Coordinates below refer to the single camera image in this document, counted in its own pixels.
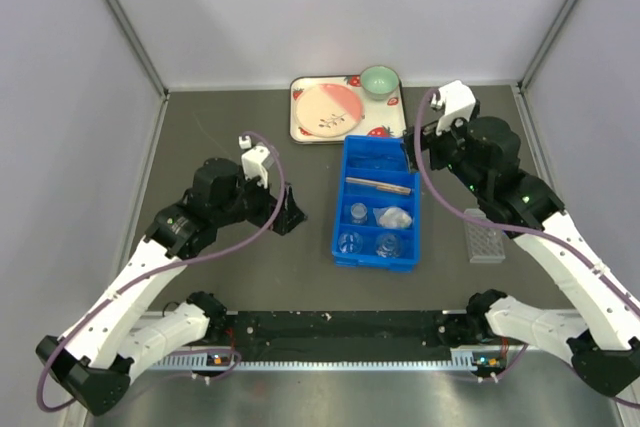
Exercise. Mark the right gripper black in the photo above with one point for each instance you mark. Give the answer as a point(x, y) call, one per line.
point(430, 140)

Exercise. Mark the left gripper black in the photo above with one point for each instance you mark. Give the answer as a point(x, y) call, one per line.
point(289, 214)

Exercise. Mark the wooden tweezers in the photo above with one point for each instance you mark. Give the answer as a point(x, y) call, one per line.
point(380, 186)

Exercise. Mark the small clear glass dish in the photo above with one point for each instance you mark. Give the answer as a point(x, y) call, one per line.
point(358, 213)

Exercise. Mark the plastic bag with contents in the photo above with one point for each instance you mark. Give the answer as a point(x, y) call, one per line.
point(393, 218)

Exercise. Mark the blue plastic bin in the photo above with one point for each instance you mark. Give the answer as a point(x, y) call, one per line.
point(349, 194)

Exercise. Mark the clear glass flask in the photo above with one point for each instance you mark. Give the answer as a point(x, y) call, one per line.
point(389, 245)

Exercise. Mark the clear test tube rack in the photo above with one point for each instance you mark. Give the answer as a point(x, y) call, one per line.
point(484, 245)

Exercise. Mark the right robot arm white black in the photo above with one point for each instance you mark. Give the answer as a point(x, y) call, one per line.
point(601, 341)

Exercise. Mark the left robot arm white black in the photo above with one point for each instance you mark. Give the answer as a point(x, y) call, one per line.
point(228, 207)

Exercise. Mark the green ceramic bowl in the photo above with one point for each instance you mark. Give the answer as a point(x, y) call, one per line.
point(379, 82)

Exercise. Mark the pink cream plate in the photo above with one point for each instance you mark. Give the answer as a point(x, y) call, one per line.
point(327, 111)

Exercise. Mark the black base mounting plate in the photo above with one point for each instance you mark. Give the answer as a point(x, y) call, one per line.
point(345, 336)

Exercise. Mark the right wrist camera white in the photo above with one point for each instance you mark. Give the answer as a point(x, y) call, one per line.
point(453, 101)

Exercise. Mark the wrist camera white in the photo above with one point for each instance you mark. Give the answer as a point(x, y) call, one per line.
point(256, 160)
point(453, 101)

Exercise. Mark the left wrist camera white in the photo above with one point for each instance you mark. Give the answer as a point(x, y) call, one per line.
point(256, 160)

